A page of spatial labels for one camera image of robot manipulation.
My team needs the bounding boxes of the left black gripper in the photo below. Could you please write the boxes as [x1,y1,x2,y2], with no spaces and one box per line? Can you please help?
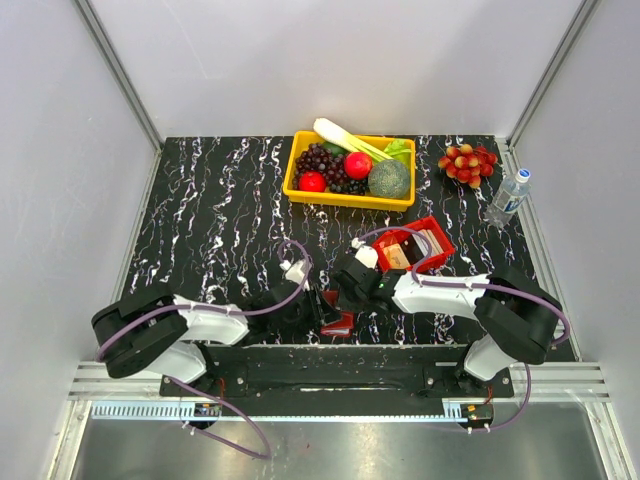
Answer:
[270,283,342,331]

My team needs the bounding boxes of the red card holder wallet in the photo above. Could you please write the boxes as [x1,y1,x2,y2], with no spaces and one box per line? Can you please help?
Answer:
[320,290,355,337]

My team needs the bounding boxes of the stack of credit cards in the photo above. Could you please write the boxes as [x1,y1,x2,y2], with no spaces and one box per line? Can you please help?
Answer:
[383,229,444,268]

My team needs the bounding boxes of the red plastic card bin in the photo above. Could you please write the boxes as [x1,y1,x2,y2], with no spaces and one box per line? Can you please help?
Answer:
[373,216,455,273]

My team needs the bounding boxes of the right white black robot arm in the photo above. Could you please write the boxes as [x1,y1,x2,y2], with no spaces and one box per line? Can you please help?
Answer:
[334,246,567,396]

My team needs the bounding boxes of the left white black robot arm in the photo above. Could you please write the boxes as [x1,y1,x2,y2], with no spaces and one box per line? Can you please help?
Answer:
[91,260,341,395]

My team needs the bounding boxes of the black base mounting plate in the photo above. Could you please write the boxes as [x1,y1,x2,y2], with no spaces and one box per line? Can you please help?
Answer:
[185,345,514,399]

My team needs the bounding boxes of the red apple lower left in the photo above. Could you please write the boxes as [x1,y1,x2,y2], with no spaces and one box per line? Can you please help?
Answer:
[298,171,327,193]

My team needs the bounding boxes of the red apple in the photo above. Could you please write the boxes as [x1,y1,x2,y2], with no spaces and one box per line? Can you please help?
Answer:
[344,152,373,180]
[298,171,327,193]

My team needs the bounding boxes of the red apple upper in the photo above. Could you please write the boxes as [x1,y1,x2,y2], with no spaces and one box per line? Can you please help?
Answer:
[344,152,373,180]

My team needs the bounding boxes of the dark purple grape bunch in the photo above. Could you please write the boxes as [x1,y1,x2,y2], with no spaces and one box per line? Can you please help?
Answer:
[292,142,368,196]

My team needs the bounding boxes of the green lettuce leaf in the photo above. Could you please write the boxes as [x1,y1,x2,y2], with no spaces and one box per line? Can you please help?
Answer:
[383,138,412,167]

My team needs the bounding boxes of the dark green cucumber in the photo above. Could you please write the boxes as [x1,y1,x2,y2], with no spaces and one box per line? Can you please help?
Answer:
[322,142,348,156]

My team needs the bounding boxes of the white green leek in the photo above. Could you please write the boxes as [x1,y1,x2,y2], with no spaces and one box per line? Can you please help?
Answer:
[313,118,391,162]

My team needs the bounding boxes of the yellow plastic fruit tray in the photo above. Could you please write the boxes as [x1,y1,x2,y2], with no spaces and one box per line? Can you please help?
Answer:
[283,131,416,212]

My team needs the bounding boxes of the clear water bottle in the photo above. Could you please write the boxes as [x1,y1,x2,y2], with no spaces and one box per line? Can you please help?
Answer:
[485,168,531,229]

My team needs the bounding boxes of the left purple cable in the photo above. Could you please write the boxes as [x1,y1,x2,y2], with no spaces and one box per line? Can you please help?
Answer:
[96,239,314,460]

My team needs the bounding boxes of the purple cable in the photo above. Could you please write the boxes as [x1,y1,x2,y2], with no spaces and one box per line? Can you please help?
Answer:
[357,225,571,434]
[96,239,314,460]

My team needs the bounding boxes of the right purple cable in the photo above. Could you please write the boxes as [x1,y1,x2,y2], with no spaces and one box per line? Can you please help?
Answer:
[357,225,571,434]

